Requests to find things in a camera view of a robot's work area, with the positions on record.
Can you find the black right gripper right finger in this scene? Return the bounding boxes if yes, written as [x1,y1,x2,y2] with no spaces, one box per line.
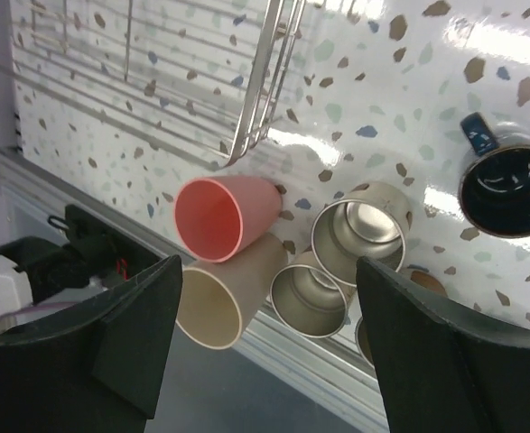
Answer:
[356,257,530,432]

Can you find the beige plastic cup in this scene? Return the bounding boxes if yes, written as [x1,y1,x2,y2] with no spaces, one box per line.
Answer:
[176,234,287,350]

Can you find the steel cup front right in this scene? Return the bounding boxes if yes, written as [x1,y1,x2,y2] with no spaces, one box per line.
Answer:
[355,318,374,367]

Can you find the dark blue ceramic mug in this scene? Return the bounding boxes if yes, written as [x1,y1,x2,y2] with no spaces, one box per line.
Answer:
[457,112,530,238]

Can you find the aluminium rail table edge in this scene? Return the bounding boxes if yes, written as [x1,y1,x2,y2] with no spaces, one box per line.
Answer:
[0,147,388,432]

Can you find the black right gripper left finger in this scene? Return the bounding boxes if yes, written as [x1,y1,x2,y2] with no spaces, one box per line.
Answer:
[0,255,182,432]

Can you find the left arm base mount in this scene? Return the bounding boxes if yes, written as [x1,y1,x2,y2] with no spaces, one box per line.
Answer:
[0,204,160,304]

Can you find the steel wire dish rack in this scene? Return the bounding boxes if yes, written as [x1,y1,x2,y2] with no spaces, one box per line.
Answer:
[0,1,305,170]

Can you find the pink plastic cup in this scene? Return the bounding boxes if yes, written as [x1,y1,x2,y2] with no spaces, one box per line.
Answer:
[173,175,283,263]

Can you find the steel cup front left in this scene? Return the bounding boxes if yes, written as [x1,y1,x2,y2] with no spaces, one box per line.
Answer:
[269,249,357,338]

